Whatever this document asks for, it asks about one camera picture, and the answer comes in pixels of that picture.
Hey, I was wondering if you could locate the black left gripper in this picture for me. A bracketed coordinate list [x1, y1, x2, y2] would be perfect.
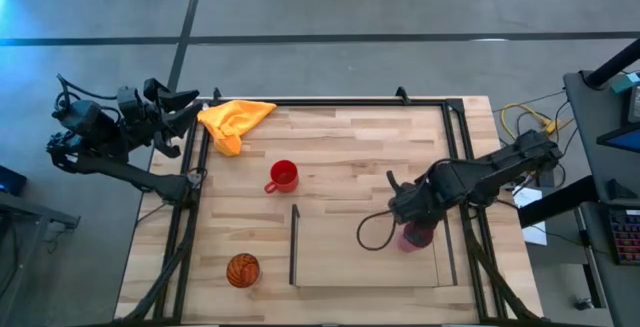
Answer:
[117, 77, 204, 160]

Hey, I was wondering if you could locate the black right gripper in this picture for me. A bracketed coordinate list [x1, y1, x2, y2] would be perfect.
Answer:
[386, 169, 452, 248]

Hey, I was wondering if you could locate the maroon plastic cup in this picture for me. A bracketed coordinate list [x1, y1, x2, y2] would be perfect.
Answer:
[396, 219, 437, 254]

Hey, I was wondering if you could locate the red ceramic mug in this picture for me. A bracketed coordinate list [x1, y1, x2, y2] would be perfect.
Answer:
[263, 159, 301, 195]

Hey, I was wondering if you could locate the orange faceted glass cup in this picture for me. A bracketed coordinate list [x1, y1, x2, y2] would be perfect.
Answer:
[225, 252, 262, 289]

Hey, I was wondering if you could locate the yellow cloth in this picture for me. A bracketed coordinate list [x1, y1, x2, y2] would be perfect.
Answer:
[196, 99, 278, 158]

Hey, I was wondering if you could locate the white paper sheet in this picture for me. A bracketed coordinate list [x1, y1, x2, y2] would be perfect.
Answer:
[512, 186, 549, 247]

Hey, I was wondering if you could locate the black crossbeam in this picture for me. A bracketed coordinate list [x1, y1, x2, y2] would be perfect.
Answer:
[516, 175, 600, 230]

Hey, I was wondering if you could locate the grey side desk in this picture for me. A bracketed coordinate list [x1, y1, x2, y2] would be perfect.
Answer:
[563, 69, 640, 327]

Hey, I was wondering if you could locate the colourful keyboard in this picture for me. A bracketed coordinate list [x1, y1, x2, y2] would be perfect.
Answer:
[606, 208, 640, 267]

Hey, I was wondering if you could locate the blue screen tablet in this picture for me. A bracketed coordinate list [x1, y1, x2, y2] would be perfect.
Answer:
[596, 125, 640, 155]

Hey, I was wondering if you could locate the teal box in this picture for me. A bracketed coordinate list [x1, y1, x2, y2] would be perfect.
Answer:
[610, 71, 640, 95]

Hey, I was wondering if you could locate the black pole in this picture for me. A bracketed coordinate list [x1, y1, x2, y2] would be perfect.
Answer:
[583, 36, 640, 90]

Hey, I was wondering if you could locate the black looped cable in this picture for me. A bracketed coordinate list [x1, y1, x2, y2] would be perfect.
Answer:
[355, 209, 399, 252]

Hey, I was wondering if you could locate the black metal table frame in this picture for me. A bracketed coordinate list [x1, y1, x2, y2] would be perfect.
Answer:
[113, 86, 554, 326]

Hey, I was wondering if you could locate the yellow cable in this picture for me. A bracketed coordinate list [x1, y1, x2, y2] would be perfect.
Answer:
[499, 102, 575, 141]

